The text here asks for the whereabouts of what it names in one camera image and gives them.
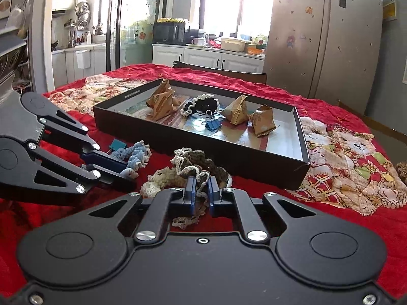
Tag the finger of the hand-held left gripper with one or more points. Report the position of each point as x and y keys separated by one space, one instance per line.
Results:
x=105 y=161
x=117 y=184

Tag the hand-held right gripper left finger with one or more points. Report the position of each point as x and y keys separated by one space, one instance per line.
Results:
x=190 y=194

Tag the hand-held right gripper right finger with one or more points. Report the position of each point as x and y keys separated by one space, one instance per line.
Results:
x=213 y=195

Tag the white blue hair clip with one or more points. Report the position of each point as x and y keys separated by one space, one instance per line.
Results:
x=129 y=173

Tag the beige crochet scrunchie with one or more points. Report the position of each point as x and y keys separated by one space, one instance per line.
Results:
x=162 y=182

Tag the blue crochet scrunchie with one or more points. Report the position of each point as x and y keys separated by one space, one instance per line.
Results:
x=136 y=157

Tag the brown white crochet scrunchie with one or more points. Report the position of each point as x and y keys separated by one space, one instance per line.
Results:
x=190 y=160

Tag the black shallow box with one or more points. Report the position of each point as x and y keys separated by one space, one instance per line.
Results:
x=254 y=165

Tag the blue binder clip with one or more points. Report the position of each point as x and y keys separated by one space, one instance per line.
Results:
x=212 y=124

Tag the brown paper pyramid packet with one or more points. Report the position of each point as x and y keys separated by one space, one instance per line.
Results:
x=262 y=122
x=168 y=109
x=157 y=97
x=237 y=112

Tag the black white crochet scrunchie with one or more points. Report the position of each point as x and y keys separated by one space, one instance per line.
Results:
x=200 y=104

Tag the teal binder clip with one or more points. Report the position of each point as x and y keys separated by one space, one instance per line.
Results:
x=118 y=145

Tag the white kitchen cabinet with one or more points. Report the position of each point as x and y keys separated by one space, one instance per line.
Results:
x=197 y=57
x=68 y=70

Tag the white hanging bin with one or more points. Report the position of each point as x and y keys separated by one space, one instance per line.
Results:
x=82 y=59

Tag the dark wooden chair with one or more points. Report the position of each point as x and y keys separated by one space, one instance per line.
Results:
x=229 y=71

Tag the red printed blanket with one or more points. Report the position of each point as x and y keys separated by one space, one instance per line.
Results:
x=349 y=228

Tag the black microwave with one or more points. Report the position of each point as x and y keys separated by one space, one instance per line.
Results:
x=168 y=33

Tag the steel bowls rack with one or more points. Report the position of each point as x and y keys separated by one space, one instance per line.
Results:
x=83 y=14

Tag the white mug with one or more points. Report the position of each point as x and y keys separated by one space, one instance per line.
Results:
x=197 y=41

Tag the orange container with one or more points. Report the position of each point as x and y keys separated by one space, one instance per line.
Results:
x=255 y=49

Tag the cream plastic container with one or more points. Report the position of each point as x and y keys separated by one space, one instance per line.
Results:
x=233 y=44

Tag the beige double-door refrigerator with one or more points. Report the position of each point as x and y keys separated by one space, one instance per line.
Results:
x=318 y=54

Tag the brown woven trivet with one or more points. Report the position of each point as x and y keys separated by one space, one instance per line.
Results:
x=402 y=171

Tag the kitchen window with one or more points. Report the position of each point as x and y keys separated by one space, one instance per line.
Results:
x=241 y=3

